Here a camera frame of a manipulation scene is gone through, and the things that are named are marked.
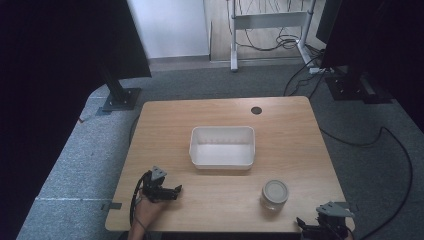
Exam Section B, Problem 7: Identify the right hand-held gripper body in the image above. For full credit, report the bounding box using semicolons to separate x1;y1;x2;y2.
314;200;356;240

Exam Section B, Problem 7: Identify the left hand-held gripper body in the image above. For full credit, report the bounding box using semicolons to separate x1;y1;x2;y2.
142;165;170;203

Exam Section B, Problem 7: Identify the person's left hand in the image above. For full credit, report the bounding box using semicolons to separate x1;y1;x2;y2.
134;195;169;231

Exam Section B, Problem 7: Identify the glass jar with lid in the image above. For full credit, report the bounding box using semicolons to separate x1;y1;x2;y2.
259;178;290;212

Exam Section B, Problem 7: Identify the white plastic bin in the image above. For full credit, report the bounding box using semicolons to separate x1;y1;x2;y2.
188;125;257;171

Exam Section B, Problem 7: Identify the white power strip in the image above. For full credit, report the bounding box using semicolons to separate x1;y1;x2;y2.
308;67;335;75

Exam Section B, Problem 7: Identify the white partition panel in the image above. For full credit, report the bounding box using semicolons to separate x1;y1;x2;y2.
126;0;212;60

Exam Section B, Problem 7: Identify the dark curtain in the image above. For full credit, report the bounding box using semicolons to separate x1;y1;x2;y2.
315;0;424;134
0;0;153;240

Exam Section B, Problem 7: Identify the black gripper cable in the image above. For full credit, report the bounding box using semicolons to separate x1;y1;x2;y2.
129;170;153;228

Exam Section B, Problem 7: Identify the grey metal table bracket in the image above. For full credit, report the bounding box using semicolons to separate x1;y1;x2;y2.
100;201;123;212

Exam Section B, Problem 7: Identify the long black floor cable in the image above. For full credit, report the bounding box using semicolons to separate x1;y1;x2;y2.
319;125;415;240

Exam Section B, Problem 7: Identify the black stand with base plate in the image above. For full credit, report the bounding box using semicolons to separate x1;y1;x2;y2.
324;64;394;105
98;63;143;113

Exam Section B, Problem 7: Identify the black power strip cable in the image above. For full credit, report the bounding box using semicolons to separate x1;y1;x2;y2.
282;53;326;100

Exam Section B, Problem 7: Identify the bundle of black cables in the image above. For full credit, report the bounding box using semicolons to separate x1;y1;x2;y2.
237;0;303;53

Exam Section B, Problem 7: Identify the white metal desk frame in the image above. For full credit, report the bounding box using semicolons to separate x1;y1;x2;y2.
229;0;318;73

